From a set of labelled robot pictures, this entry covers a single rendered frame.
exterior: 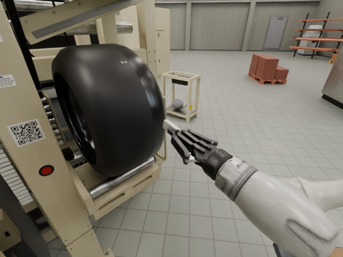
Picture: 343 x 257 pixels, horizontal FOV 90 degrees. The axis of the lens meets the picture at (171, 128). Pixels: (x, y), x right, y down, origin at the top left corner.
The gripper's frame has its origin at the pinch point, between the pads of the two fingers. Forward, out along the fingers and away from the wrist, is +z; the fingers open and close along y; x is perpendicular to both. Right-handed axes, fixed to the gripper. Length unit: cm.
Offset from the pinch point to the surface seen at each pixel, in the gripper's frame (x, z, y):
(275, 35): -51, 549, -1394
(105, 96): -6.2, 16.2, 13.7
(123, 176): 35.2, 18.6, 6.7
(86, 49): -15.8, 33.4, 13.0
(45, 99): 15, 68, 25
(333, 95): 59, 10, -496
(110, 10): -28, 74, -13
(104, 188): 36.2, 17.8, 16.0
